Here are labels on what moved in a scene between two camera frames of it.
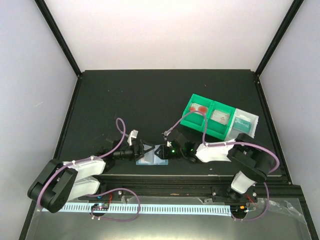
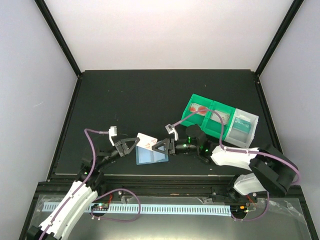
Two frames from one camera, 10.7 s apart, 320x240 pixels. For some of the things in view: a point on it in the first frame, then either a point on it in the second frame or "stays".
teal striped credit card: x=242 y=125 stays
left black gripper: x=140 y=153 -> x=121 y=142
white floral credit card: x=220 y=116 stays
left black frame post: x=60 y=37 stays
